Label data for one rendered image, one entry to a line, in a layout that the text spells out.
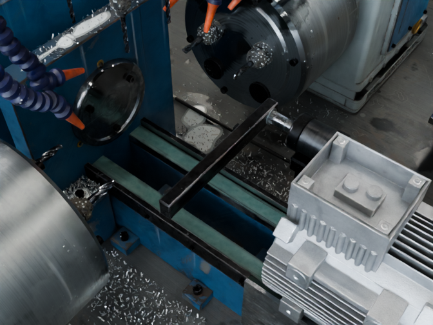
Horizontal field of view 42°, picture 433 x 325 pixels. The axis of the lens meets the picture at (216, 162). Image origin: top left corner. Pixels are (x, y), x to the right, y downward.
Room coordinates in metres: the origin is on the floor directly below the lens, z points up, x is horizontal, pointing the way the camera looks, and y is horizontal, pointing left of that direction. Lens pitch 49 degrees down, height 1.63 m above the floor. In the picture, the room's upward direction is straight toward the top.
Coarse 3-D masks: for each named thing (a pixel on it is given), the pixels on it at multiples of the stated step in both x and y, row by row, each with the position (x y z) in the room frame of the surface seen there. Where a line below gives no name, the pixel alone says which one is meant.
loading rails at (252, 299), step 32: (160, 128) 0.68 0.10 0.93; (160, 160) 0.63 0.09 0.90; (192, 160) 0.61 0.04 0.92; (128, 192) 0.54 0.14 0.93; (160, 192) 0.60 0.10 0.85; (224, 192) 0.55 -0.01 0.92; (256, 192) 0.54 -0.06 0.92; (128, 224) 0.54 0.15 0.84; (160, 224) 0.49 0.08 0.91; (192, 224) 0.48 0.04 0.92; (224, 224) 0.54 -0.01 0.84; (256, 224) 0.50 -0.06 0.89; (160, 256) 0.50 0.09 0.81; (192, 256) 0.45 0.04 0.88; (224, 256) 0.42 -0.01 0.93; (256, 256) 0.47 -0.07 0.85; (192, 288) 0.43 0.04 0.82; (224, 288) 0.41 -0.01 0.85; (256, 288) 0.37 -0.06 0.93; (256, 320) 0.37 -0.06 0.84; (288, 320) 0.34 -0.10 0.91
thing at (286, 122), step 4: (276, 116) 0.61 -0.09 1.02; (280, 116) 0.61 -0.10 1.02; (284, 116) 0.61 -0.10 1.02; (272, 120) 0.61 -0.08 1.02; (276, 120) 0.61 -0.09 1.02; (280, 120) 0.60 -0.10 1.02; (284, 120) 0.60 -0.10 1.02; (288, 120) 0.60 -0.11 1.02; (292, 120) 0.60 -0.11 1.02; (276, 124) 0.60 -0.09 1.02; (280, 124) 0.60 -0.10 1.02; (284, 124) 0.60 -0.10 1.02; (288, 124) 0.59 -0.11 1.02; (280, 128) 0.60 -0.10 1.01; (284, 128) 0.59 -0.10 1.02; (288, 128) 0.59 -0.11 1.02
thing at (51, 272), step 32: (0, 160) 0.40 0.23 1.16; (32, 160) 0.48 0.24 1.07; (0, 192) 0.36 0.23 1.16; (32, 192) 0.37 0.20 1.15; (0, 224) 0.33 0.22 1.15; (32, 224) 0.33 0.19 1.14; (64, 224) 0.34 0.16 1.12; (0, 256) 0.30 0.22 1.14; (32, 256) 0.31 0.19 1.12; (64, 256) 0.32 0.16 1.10; (96, 256) 0.34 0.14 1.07; (0, 288) 0.27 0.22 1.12; (32, 288) 0.28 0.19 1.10; (64, 288) 0.30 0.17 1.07; (96, 288) 0.32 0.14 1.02; (0, 320) 0.25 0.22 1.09; (32, 320) 0.26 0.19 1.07; (64, 320) 0.28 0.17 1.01
